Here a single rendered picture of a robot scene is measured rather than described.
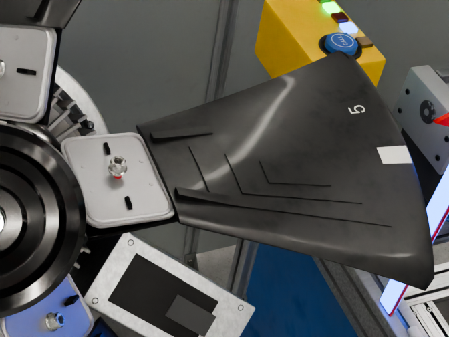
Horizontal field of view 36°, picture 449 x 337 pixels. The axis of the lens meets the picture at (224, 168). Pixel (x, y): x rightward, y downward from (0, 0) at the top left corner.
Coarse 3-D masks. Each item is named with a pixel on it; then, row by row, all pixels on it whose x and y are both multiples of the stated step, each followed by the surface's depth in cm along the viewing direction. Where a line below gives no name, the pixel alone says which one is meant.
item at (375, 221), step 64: (320, 64) 63; (192, 128) 54; (256, 128) 56; (320, 128) 58; (384, 128) 60; (192, 192) 49; (256, 192) 52; (320, 192) 54; (384, 192) 57; (320, 256) 51; (384, 256) 54
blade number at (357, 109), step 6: (342, 102) 60; (348, 102) 61; (354, 102) 61; (360, 102) 61; (342, 108) 60; (348, 108) 60; (354, 108) 60; (360, 108) 61; (366, 108) 61; (348, 114) 60; (354, 114) 60; (360, 114) 60; (366, 114) 60; (372, 114) 61
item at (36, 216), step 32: (0, 128) 41; (32, 128) 52; (0, 160) 42; (32, 160) 42; (64, 160) 42; (0, 192) 42; (32, 192) 42; (64, 192) 42; (32, 224) 42; (64, 224) 43; (0, 256) 42; (32, 256) 43; (64, 256) 43; (0, 288) 42; (32, 288) 42
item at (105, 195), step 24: (72, 144) 51; (96, 144) 52; (120, 144) 52; (144, 144) 53; (96, 168) 50; (144, 168) 51; (96, 192) 48; (120, 192) 49; (144, 192) 49; (96, 216) 47; (120, 216) 47; (144, 216) 48; (168, 216) 48
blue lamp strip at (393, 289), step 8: (448, 168) 69; (448, 176) 69; (440, 184) 70; (448, 184) 69; (440, 192) 71; (448, 192) 69; (432, 200) 72; (440, 200) 71; (448, 200) 70; (432, 208) 72; (440, 208) 71; (432, 216) 72; (440, 216) 71; (432, 224) 73; (432, 232) 73; (392, 280) 82; (392, 288) 82; (400, 288) 80; (384, 296) 84; (392, 296) 82; (384, 304) 84; (392, 304) 83
